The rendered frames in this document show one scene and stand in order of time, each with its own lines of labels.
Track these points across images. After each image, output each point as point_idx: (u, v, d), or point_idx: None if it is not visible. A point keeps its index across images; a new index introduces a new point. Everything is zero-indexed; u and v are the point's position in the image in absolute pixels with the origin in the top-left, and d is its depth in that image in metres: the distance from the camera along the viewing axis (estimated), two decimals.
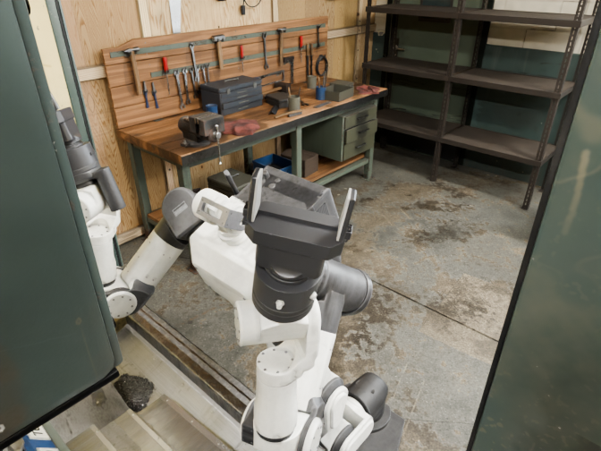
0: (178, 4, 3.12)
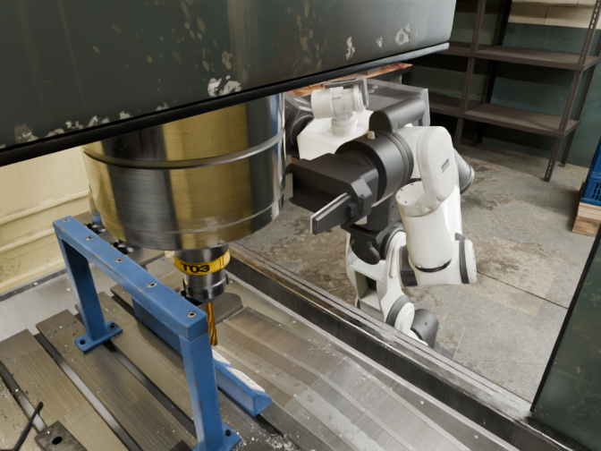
0: None
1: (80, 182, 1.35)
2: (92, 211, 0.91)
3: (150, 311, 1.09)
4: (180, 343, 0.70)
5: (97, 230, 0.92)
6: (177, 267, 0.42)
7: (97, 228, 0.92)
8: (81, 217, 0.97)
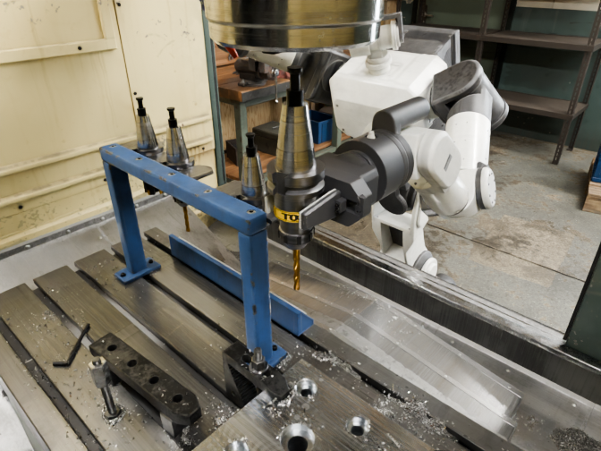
0: None
1: (113, 131, 1.37)
2: (139, 136, 0.93)
3: (189, 246, 1.11)
4: (239, 241, 0.72)
5: (143, 154, 0.94)
6: (277, 216, 0.50)
7: (144, 152, 0.94)
8: (126, 146, 0.99)
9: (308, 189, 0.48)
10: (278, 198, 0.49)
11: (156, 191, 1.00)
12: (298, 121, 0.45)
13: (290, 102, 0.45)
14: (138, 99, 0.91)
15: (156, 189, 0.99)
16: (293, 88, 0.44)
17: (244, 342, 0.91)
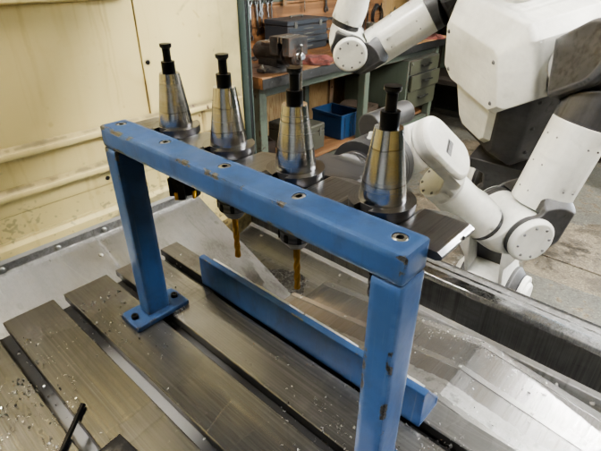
0: None
1: (118, 112, 1.02)
2: (165, 106, 0.59)
3: (231, 274, 0.76)
4: (371, 293, 0.37)
5: (170, 136, 0.59)
6: None
7: (172, 132, 0.59)
8: (141, 124, 0.64)
9: None
10: None
11: (189, 194, 0.65)
12: (298, 121, 0.45)
13: (290, 102, 0.44)
14: (164, 46, 0.56)
15: (189, 191, 0.65)
16: (292, 88, 0.44)
17: (334, 438, 0.57)
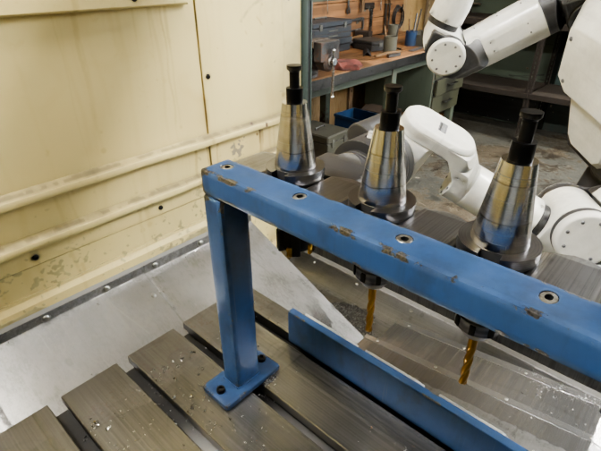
0: None
1: (174, 133, 0.90)
2: (288, 145, 0.46)
3: (333, 336, 0.64)
4: None
5: (294, 182, 0.46)
6: None
7: (296, 178, 0.46)
8: (246, 165, 0.51)
9: (523, 272, 0.35)
10: None
11: (304, 250, 0.52)
12: (528, 185, 0.32)
13: (519, 158, 0.32)
14: (294, 70, 0.43)
15: (304, 246, 0.52)
16: (527, 140, 0.31)
17: None
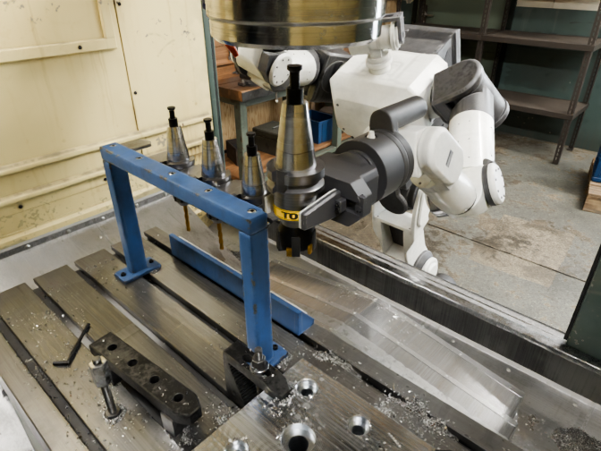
0: None
1: (113, 131, 1.37)
2: (288, 145, 0.46)
3: (189, 245, 1.11)
4: (240, 241, 0.72)
5: (294, 182, 0.46)
6: None
7: (296, 178, 0.46)
8: (126, 145, 0.99)
9: (219, 186, 0.82)
10: None
11: (304, 250, 0.52)
12: (210, 148, 0.79)
13: (206, 138, 0.79)
14: (294, 70, 0.43)
15: (304, 246, 0.52)
16: (207, 130, 0.79)
17: (244, 342, 0.91)
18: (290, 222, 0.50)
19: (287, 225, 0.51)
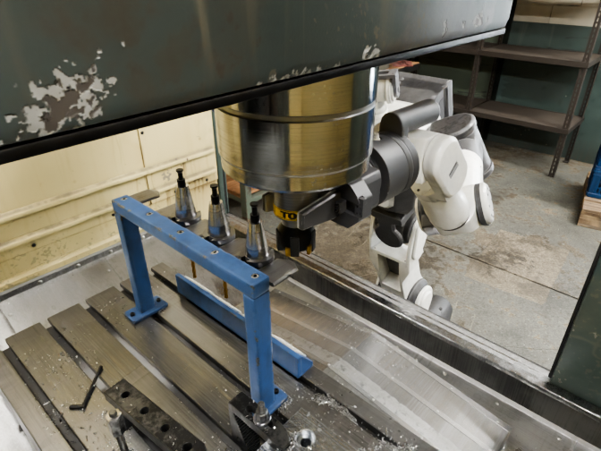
0: None
1: (121, 169, 1.44)
2: None
3: (195, 286, 1.17)
4: (243, 302, 0.78)
5: None
6: None
7: None
8: (136, 197, 1.05)
9: (224, 245, 0.89)
10: None
11: (303, 250, 0.52)
12: (216, 211, 0.86)
13: (212, 201, 0.85)
14: None
15: (303, 247, 0.52)
16: (214, 195, 0.85)
17: (248, 384, 0.98)
18: (289, 222, 0.50)
19: (286, 225, 0.51)
